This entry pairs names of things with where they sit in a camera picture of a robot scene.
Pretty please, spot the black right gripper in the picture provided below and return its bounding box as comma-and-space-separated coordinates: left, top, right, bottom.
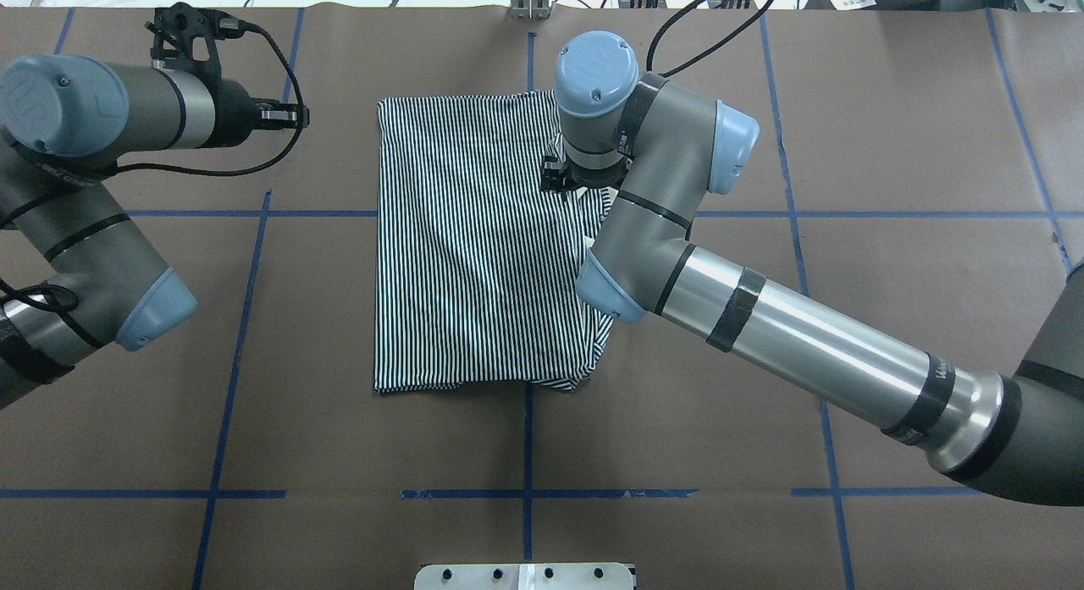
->
559, 159, 628, 193

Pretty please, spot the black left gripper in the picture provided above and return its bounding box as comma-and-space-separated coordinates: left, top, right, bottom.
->
207, 80, 311, 149

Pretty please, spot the striped polo shirt white collar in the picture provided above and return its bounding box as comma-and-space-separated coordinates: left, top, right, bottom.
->
374, 90, 612, 394

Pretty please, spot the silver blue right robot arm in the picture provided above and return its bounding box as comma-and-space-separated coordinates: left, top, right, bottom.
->
555, 30, 1083, 506

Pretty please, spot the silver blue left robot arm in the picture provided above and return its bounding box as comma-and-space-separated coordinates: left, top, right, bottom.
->
3, 54, 309, 406

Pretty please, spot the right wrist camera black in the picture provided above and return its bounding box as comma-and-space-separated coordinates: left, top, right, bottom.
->
539, 155, 571, 194

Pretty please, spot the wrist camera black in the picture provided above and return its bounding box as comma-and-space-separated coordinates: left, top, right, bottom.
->
146, 3, 249, 80
539, 155, 571, 194

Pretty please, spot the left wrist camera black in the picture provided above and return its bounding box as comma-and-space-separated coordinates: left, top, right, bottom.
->
146, 3, 249, 80

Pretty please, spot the aluminium frame post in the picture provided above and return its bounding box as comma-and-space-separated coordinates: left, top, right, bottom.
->
509, 0, 552, 20

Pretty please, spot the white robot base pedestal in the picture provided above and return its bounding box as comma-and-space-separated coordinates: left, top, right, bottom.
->
413, 562, 638, 589

